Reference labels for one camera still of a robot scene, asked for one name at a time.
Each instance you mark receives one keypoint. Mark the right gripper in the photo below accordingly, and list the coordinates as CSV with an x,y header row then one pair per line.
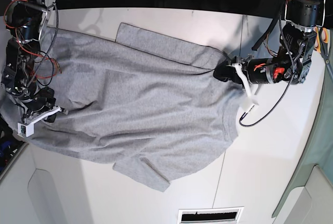
x,y
32,104

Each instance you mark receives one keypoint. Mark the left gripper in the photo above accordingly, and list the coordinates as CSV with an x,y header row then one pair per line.
x,y
257,71

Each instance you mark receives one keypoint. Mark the grey t-shirt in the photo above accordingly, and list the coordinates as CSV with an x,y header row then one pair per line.
x,y
146,103

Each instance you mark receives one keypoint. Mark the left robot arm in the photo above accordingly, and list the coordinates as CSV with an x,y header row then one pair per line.
x,y
299,23

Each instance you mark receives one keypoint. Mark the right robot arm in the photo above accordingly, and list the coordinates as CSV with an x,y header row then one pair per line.
x,y
26,20

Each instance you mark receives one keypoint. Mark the bin with blue items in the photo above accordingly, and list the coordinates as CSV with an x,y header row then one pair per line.
x,y
11,148

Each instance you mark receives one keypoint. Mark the orange handled scissors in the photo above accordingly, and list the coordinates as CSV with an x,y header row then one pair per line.
x,y
321,46

